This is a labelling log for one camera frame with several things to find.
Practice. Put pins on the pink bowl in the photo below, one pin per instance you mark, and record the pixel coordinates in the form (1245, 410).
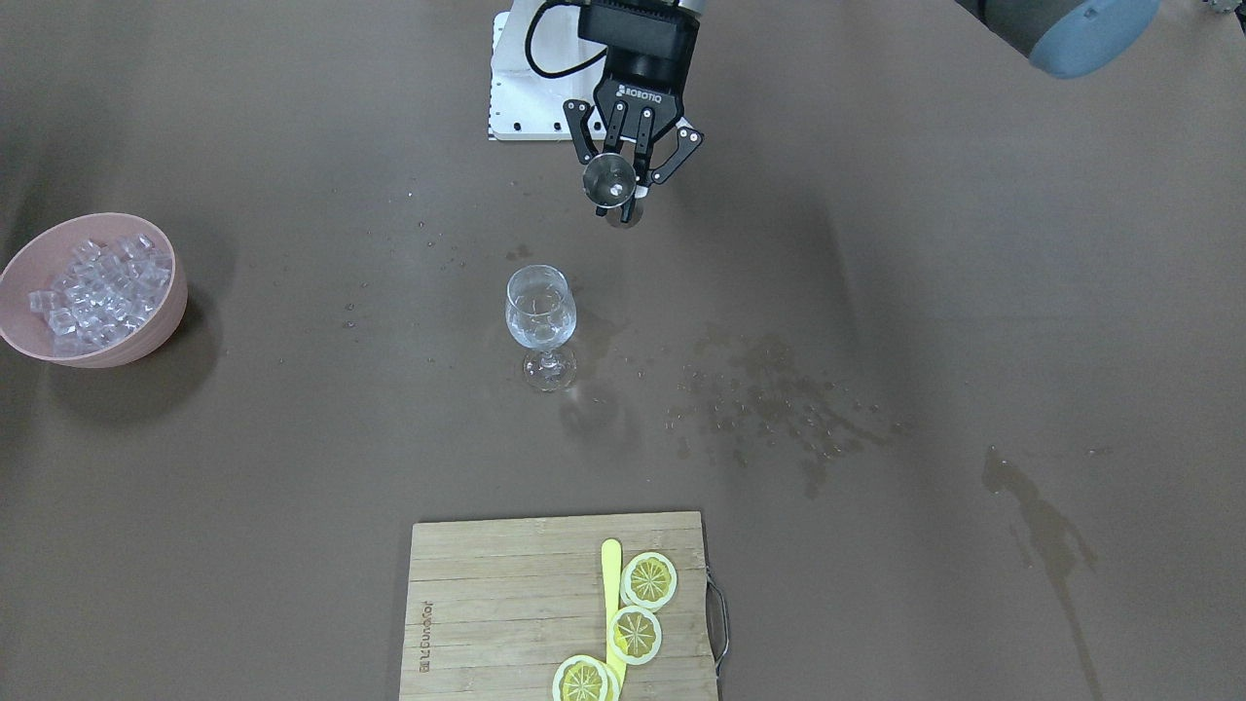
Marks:
(45, 256)

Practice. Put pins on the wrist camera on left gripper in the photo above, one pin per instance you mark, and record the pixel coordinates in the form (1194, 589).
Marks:
(637, 34)

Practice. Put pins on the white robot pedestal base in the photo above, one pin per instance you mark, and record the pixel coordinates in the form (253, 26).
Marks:
(538, 62)

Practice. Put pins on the clear wine glass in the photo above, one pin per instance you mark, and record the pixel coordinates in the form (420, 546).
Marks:
(541, 317)

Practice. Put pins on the lemon slice far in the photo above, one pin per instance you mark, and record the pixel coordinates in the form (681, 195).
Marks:
(648, 581)

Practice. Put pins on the lemon slice middle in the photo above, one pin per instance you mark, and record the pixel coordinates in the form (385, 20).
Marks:
(634, 636)

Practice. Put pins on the steel cocktail jigger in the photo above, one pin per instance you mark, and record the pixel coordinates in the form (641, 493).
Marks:
(612, 186)

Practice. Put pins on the lemon slice near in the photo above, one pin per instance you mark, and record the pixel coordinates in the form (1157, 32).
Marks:
(583, 677)

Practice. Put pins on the lemon slice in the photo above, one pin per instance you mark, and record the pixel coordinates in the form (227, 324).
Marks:
(583, 677)
(634, 636)
(648, 581)

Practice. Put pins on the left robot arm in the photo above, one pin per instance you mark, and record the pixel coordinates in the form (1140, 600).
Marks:
(1064, 39)

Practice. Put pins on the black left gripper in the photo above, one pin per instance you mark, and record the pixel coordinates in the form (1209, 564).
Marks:
(641, 92)

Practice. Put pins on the yellow plastic stick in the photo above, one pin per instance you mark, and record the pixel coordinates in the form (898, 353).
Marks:
(611, 567)

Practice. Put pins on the bamboo cutting board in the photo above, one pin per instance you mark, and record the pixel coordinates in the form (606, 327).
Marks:
(495, 606)

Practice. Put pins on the pile of clear ice cubes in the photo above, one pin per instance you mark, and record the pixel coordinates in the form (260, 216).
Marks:
(104, 295)

